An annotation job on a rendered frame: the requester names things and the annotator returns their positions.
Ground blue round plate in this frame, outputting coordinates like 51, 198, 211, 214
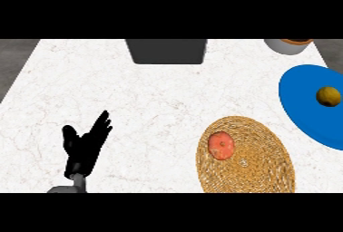
279, 63, 343, 151

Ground grey pot with brown rim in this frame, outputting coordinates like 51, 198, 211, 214
264, 39, 315, 56

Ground dark grey box appliance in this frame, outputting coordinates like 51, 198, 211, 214
125, 39, 209, 65

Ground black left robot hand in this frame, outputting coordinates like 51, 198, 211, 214
63, 110, 114, 180

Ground round woven wicker placemat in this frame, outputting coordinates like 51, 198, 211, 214
196, 115, 298, 194

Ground orange-red round fruit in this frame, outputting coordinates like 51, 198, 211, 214
208, 130, 237, 161

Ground yellow lemon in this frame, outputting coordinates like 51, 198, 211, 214
315, 86, 343, 108

